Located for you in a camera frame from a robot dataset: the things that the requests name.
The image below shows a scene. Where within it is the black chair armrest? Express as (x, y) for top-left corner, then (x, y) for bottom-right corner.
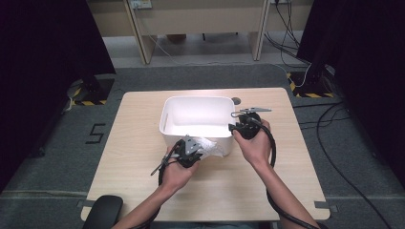
(82, 195), (124, 229)

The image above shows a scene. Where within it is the black curtain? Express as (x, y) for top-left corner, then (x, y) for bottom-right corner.
(297, 0), (405, 189)
(0, 0), (117, 192)

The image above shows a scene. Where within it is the person's left hand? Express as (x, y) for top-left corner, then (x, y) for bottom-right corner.
(160, 146), (202, 192)

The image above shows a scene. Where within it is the white plastic bin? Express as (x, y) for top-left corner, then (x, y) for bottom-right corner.
(159, 95), (236, 157)

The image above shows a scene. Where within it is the grey tape strip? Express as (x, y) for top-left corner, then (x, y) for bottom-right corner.
(75, 198), (96, 209)

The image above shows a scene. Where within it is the long black floor cable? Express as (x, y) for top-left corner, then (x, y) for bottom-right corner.
(315, 101), (394, 229)

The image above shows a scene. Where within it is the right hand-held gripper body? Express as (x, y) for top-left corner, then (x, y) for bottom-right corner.
(230, 107), (273, 140)

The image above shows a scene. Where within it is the beige wooden desk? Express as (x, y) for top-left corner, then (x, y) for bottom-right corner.
(87, 0), (314, 66)

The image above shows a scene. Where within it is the white cloth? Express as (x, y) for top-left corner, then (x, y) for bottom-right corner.
(195, 136), (226, 158)

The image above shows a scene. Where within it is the person's right hand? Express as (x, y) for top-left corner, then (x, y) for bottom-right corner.
(232, 118), (273, 170)

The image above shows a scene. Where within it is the bundle of black cables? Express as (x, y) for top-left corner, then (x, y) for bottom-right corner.
(263, 0), (314, 69)

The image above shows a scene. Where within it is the white power socket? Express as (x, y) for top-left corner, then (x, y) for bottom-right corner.
(129, 0), (153, 10)

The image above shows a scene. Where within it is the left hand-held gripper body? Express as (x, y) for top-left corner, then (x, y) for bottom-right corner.
(173, 135), (204, 169)

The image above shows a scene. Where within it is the stand base with striped tape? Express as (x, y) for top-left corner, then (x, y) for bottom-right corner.
(66, 77), (116, 107)
(286, 71), (335, 98)

